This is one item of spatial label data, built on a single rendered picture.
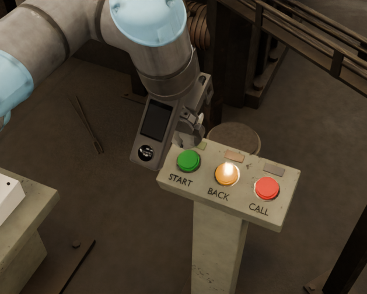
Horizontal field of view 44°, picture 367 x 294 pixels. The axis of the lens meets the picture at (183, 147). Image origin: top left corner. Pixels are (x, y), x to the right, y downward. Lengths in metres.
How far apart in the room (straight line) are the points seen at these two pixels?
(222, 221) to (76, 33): 0.49
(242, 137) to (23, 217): 0.57
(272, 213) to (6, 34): 0.51
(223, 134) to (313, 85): 1.04
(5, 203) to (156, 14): 0.79
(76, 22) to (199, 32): 0.85
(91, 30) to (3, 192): 0.70
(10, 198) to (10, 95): 0.72
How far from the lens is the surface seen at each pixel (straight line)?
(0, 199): 1.16
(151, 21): 0.47
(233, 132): 1.00
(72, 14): 0.52
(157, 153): 0.62
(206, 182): 0.81
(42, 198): 1.20
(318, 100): 1.93
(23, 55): 0.48
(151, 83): 0.56
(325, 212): 1.56
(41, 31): 0.50
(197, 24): 1.35
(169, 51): 0.51
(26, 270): 1.38
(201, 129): 0.68
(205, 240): 0.95
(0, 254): 1.15
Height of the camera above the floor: 1.24
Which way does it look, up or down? 48 degrees down
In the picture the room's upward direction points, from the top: straight up
